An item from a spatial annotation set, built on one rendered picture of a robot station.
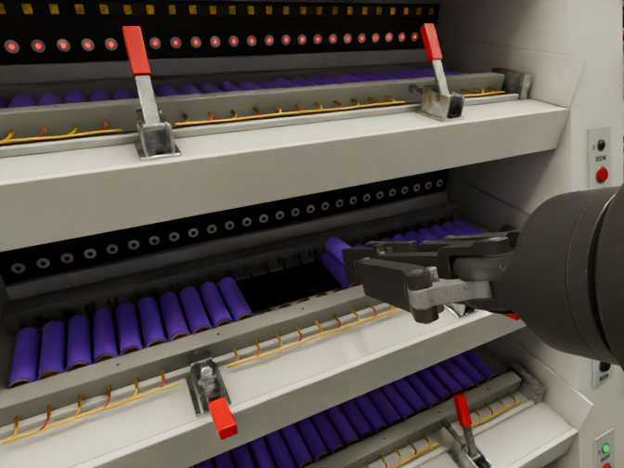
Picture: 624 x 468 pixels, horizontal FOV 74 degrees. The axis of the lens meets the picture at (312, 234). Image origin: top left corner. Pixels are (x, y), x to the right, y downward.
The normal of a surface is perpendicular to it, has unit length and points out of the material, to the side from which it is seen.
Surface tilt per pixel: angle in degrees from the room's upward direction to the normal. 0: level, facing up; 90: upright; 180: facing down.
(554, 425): 22
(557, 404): 90
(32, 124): 112
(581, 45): 90
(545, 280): 77
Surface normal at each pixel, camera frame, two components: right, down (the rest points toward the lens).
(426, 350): 0.44, 0.46
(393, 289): -0.95, 0.21
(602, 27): 0.41, 0.11
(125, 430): 0.02, -0.86
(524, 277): -0.92, -0.02
